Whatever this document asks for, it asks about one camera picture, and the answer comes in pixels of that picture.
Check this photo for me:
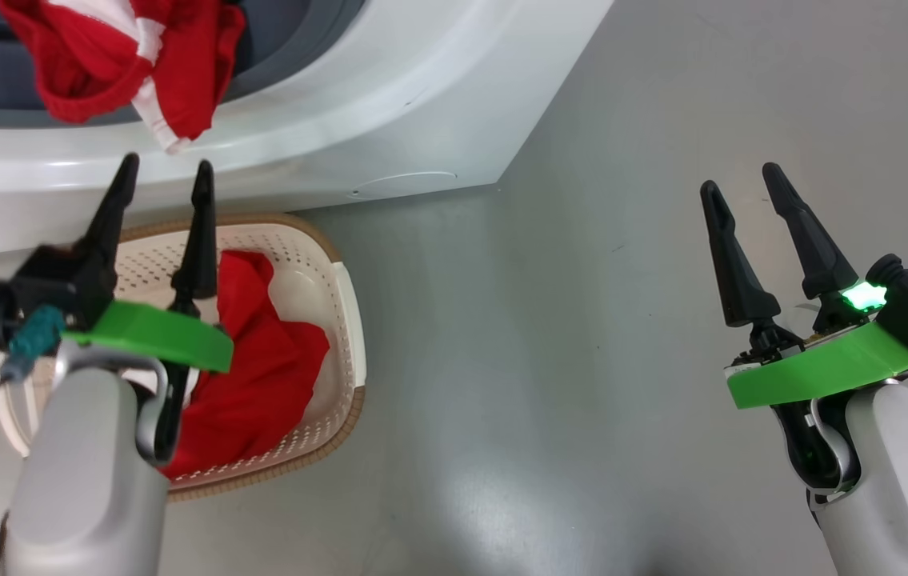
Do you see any white front-load washing machine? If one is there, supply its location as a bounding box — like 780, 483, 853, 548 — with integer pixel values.
0, 0, 614, 253

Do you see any round filter cover panel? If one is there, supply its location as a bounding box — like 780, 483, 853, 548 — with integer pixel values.
350, 171, 458, 201

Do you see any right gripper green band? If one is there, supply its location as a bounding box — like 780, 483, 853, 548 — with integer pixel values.
700, 162, 908, 410

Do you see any cream perforated laundry basket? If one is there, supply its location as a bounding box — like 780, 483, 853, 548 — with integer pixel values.
0, 212, 366, 502

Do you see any plain red garment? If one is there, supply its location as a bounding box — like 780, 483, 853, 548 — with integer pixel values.
159, 250, 331, 481

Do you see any red and white jersey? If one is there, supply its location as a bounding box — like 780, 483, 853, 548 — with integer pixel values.
0, 0, 246, 154

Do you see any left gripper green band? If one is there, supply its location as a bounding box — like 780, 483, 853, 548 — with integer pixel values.
62, 154, 234, 374

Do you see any teal plug left camera cable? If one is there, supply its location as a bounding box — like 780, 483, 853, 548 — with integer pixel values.
0, 308, 66, 409

